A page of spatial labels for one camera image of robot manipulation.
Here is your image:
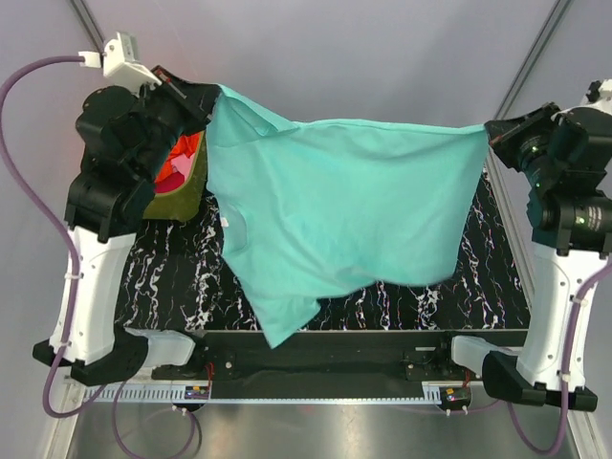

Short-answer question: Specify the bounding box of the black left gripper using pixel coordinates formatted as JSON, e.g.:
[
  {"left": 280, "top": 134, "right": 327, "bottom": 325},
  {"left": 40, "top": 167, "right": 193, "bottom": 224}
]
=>
[{"left": 132, "top": 64, "right": 220, "bottom": 183}]

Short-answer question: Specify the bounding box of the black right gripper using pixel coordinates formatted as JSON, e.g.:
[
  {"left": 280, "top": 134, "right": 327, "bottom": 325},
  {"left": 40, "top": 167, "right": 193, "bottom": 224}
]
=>
[{"left": 485, "top": 102, "right": 565, "bottom": 189}]

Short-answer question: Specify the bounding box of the turquoise t-shirt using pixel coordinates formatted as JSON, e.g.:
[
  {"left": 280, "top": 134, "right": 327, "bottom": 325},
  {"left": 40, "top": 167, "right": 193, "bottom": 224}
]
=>
[{"left": 206, "top": 87, "right": 489, "bottom": 347}]

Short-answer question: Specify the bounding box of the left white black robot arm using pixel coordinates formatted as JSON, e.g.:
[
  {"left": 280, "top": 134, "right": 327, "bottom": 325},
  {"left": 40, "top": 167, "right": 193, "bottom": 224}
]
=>
[{"left": 33, "top": 66, "right": 220, "bottom": 386}]

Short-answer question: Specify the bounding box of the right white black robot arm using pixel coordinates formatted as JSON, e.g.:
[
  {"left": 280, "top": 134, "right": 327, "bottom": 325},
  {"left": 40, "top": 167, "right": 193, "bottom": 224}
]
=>
[{"left": 434, "top": 79, "right": 611, "bottom": 412}]

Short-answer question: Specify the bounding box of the orange t-shirt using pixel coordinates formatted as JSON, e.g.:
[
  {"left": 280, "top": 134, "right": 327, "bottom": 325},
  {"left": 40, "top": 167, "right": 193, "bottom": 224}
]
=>
[{"left": 156, "top": 133, "right": 202, "bottom": 182}]

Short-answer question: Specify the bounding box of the light pink t-shirt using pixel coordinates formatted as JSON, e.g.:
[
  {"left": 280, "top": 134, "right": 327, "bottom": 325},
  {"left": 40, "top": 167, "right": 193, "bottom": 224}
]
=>
[{"left": 171, "top": 154, "right": 196, "bottom": 179}]

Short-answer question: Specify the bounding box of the magenta t-shirt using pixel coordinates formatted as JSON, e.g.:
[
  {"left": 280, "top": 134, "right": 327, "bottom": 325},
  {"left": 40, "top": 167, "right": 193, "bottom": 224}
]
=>
[{"left": 155, "top": 172, "right": 186, "bottom": 194}]

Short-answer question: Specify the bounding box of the olive green plastic bin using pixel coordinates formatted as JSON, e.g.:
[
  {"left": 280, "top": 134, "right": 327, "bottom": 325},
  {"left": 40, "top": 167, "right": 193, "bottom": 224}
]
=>
[{"left": 143, "top": 131, "right": 208, "bottom": 223}]

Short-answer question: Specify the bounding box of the black marble pattern mat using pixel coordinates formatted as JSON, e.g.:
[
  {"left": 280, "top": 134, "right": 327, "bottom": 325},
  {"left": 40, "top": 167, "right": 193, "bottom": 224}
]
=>
[{"left": 115, "top": 173, "right": 530, "bottom": 332}]

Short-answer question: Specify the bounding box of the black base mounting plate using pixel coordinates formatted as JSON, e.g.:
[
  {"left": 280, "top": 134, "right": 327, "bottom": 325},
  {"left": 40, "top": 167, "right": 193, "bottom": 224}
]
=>
[{"left": 152, "top": 331, "right": 478, "bottom": 385}]

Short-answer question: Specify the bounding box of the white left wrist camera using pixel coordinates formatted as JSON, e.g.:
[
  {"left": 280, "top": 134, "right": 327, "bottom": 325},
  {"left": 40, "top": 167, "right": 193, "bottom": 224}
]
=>
[{"left": 77, "top": 32, "right": 162, "bottom": 94}]

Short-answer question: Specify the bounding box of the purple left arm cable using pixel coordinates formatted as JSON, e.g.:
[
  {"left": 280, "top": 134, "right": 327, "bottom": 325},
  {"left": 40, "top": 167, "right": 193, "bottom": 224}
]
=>
[{"left": 0, "top": 55, "right": 202, "bottom": 456}]

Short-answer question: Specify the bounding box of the slotted aluminium rail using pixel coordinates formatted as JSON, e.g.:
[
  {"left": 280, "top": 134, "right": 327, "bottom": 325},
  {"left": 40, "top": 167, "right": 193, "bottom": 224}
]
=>
[{"left": 97, "top": 375, "right": 441, "bottom": 404}]

